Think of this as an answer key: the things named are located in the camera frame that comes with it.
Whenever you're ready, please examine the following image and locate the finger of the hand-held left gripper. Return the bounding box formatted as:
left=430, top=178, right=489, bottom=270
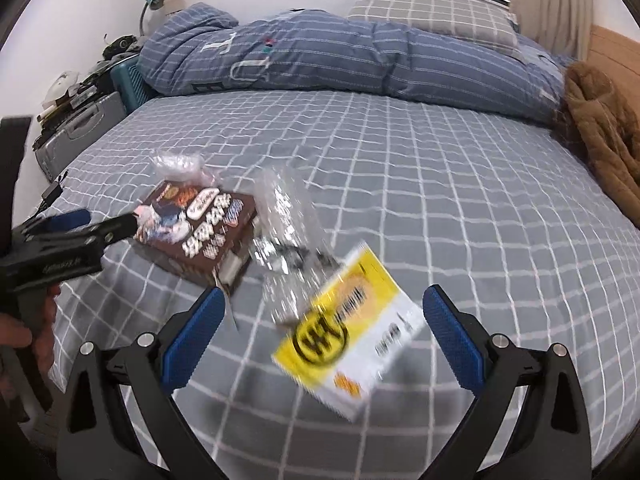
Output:
left=22, top=208, right=93, bottom=236
left=75, top=211, right=140, bottom=254

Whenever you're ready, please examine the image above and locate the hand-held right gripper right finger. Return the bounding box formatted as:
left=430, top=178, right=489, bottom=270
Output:
left=422, top=284, right=587, bottom=480

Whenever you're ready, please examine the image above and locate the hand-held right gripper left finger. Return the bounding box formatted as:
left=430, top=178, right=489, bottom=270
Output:
left=55, top=287, right=227, bottom=480

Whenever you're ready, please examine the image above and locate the brown snack box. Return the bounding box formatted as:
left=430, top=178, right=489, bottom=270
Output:
left=132, top=180, right=259, bottom=297

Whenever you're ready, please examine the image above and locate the yellow and white box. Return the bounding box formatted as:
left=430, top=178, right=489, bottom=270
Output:
left=271, top=241, right=429, bottom=422

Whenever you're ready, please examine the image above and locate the clear plastic packaging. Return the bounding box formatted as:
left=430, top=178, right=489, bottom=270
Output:
left=247, top=165, right=347, bottom=327

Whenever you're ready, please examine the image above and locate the person's left hand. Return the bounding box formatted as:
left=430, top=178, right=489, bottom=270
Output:
left=0, top=283, right=64, bottom=382

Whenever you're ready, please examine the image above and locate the black charger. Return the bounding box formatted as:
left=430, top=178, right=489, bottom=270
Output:
left=42, top=172, right=69, bottom=207

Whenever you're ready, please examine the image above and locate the small clear plastic bag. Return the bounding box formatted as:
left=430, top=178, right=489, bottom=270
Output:
left=150, top=152, right=222, bottom=187

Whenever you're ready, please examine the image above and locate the grey suitcase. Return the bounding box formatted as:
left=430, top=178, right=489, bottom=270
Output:
left=32, top=91, right=129, bottom=182

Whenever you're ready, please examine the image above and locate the pile of assorted clutter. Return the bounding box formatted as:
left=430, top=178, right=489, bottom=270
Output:
left=32, top=34, right=143, bottom=151

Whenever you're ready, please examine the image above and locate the grey checked bed sheet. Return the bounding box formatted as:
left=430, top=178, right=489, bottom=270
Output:
left=37, top=87, right=640, bottom=480

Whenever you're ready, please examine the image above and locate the teal suitcase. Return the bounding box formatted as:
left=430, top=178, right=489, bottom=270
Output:
left=110, top=55, right=152, bottom=114

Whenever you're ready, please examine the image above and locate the brown jacket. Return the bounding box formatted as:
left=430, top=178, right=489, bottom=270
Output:
left=552, top=60, right=640, bottom=234

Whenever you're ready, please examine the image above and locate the blue striped duvet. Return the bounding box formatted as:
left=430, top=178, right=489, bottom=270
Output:
left=137, top=2, right=576, bottom=127

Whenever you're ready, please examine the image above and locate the grey checked pillow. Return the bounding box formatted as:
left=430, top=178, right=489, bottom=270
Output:
left=347, top=0, right=521, bottom=62

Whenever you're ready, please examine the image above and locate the wooden panel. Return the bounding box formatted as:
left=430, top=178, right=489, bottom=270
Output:
left=585, top=24, right=640, bottom=79

